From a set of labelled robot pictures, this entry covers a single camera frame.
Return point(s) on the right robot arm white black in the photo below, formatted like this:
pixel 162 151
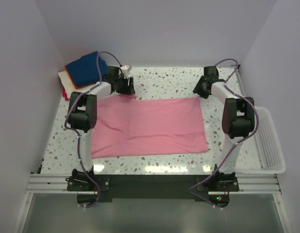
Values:
pixel 238 124

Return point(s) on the white folded t shirt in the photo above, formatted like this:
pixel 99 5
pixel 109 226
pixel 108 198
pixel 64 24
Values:
pixel 69 91

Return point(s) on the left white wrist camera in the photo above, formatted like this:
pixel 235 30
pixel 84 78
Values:
pixel 126 69

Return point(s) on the red folded t shirt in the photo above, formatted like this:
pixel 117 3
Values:
pixel 64 94

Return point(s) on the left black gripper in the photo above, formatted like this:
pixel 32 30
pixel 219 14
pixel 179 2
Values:
pixel 128 90

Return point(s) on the white plastic laundry basket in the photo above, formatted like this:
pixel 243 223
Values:
pixel 262 153

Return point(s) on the pink t shirt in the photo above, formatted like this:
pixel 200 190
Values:
pixel 130 127

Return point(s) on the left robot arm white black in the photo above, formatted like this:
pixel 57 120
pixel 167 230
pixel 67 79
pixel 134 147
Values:
pixel 82 117

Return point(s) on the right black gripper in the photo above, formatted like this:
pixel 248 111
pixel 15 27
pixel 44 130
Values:
pixel 197 90

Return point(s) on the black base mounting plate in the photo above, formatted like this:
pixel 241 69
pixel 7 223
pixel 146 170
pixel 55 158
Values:
pixel 106 188

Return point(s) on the blue folded t shirt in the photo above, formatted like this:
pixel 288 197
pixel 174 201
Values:
pixel 84 70

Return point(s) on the orange folded t shirt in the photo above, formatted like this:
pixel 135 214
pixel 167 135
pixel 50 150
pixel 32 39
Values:
pixel 71 78

